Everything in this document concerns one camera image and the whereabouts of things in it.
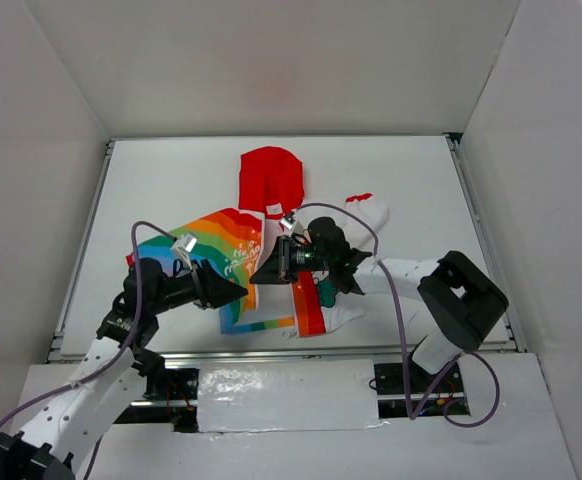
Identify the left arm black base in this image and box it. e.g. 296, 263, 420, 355
145, 368, 199, 433

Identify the white foil covered panel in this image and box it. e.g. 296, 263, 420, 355
197, 359, 381, 433

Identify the aluminium right side rail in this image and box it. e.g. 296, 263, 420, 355
443, 132, 529, 353

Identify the rainbow hooded kids jacket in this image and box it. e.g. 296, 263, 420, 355
125, 145, 390, 340

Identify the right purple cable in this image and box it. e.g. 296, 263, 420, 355
290, 202, 501, 427

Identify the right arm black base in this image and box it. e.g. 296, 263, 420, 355
369, 363, 464, 402

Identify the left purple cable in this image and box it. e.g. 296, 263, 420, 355
0, 220, 187, 480

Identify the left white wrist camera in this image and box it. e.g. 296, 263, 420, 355
170, 232, 197, 265

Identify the aluminium front rail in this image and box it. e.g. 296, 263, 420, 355
46, 341, 516, 364

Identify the aluminium left side rail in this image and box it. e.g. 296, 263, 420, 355
46, 139, 116, 363

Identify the aluminium rail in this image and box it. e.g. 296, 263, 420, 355
46, 341, 516, 364
443, 132, 529, 353
46, 139, 116, 363

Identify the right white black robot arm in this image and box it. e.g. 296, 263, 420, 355
250, 214, 509, 391

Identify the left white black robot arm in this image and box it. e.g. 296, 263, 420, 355
0, 258, 248, 479

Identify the purple cable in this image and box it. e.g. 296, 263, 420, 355
0, 220, 187, 480
290, 202, 501, 427

